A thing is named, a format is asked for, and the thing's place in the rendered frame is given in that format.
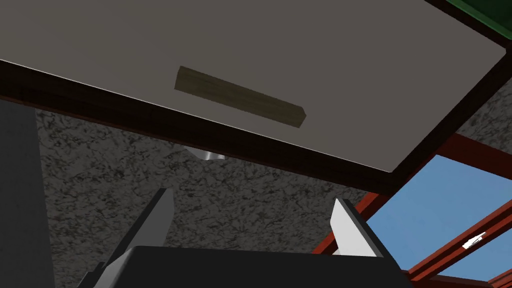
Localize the grey cupboard door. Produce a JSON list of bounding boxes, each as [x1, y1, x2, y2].
[[0, 0, 507, 174]]

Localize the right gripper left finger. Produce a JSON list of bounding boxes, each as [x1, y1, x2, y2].
[[77, 187, 175, 288]]

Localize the brown wooden bar handle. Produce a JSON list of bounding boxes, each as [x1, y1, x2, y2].
[[173, 65, 308, 129]]

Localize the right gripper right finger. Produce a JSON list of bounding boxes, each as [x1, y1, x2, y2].
[[329, 197, 397, 261]]

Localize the red-framed window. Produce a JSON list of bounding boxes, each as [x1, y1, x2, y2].
[[311, 133, 512, 288]]

